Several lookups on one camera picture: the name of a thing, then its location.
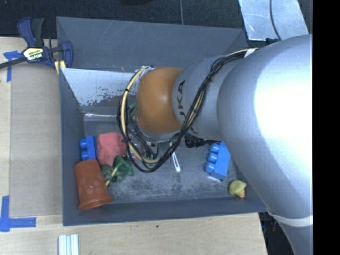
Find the large blue toy block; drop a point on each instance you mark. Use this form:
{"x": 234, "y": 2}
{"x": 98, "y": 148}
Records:
{"x": 219, "y": 161}

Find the pale wood flat board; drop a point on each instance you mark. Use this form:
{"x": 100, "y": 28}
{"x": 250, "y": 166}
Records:
{"x": 34, "y": 142}

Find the red-brown plastic cup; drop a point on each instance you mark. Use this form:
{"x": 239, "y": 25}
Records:
{"x": 90, "y": 185}

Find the small blue toy block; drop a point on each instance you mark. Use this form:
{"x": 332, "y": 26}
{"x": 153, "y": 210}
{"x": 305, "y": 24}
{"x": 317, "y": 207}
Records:
{"x": 89, "y": 147}

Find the grey metal bin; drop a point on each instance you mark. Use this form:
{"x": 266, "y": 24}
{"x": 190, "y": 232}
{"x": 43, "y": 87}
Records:
{"x": 159, "y": 185}

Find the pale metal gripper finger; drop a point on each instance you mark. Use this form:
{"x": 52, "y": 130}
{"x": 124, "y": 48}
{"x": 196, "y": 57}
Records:
{"x": 177, "y": 166}

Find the yellow-green toy figure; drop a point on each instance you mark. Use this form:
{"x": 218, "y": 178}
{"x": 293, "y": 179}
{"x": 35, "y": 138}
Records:
{"x": 236, "y": 187}

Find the pink sponge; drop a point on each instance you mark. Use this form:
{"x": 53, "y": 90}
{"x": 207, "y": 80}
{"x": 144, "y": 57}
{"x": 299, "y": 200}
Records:
{"x": 110, "y": 147}

